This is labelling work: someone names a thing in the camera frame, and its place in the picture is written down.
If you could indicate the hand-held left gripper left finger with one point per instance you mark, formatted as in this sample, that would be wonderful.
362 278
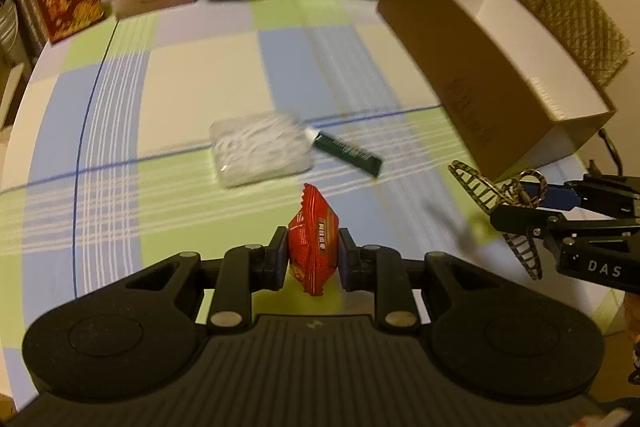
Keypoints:
281 259

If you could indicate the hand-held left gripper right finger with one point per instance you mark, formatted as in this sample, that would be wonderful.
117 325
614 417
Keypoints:
345 259

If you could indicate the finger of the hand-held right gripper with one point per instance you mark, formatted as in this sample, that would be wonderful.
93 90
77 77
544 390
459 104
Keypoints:
525 219
557 196

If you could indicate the red snack packet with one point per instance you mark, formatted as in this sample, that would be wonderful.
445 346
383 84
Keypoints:
314 242

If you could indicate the leopard pattern hair clip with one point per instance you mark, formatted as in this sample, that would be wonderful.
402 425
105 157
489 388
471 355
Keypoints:
480 189

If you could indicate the brown cardboard box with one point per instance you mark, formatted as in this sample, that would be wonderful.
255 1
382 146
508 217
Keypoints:
470 57

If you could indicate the checked cloth desktop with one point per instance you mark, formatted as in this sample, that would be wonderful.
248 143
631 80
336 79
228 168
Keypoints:
200 72

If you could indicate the dark green tube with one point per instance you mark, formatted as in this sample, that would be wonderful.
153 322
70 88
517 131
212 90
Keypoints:
350 152

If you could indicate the clear plastic bag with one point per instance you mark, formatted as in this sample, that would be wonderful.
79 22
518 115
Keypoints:
260 147

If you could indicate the woven wicker chair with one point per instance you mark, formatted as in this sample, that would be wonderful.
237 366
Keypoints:
575 17

